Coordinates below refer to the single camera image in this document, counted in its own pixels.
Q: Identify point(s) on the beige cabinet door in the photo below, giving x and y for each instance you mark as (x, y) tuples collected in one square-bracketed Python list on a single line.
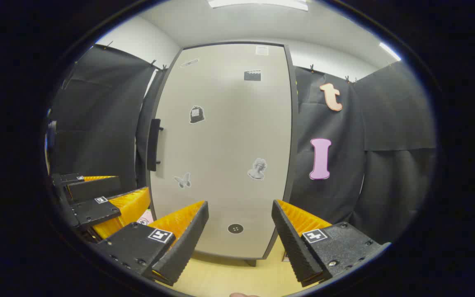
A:
[(221, 144)]

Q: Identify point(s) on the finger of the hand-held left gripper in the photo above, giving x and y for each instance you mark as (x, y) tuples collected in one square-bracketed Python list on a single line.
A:
[(97, 187), (97, 210)]

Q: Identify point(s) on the black backdrop cloth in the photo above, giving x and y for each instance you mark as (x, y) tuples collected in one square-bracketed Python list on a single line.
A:
[(97, 123)]

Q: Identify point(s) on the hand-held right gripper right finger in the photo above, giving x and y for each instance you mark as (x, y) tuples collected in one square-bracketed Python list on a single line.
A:
[(293, 247)]

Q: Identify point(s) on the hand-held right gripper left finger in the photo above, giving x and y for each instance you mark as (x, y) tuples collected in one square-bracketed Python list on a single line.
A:
[(188, 243)]

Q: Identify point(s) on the ceiling light panel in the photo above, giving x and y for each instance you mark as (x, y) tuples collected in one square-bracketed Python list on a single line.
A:
[(390, 51), (258, 3)]

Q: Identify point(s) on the pink star plush toy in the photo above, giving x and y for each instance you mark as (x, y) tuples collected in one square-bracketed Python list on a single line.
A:
[(146, 218)]

